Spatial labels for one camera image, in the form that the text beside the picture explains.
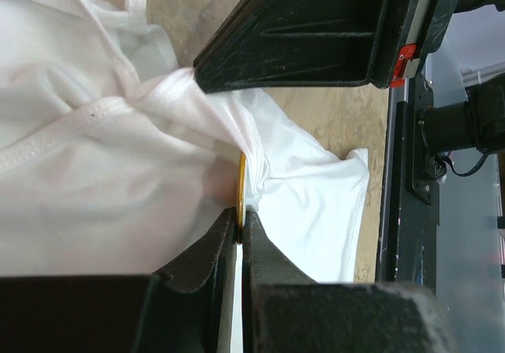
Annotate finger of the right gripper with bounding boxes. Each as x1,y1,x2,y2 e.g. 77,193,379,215
193,0,389,93

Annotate white shirt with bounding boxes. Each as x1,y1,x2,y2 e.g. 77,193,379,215
1,0,369,282

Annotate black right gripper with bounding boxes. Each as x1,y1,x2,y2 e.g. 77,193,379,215
378,0,504,88

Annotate yellow pin brooch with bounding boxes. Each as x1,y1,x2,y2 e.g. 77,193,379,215
236,153,247,231

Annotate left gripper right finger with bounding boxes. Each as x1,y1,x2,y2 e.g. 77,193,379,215
242,212,454,352

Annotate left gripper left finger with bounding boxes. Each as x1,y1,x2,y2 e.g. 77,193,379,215
1,208,236,352

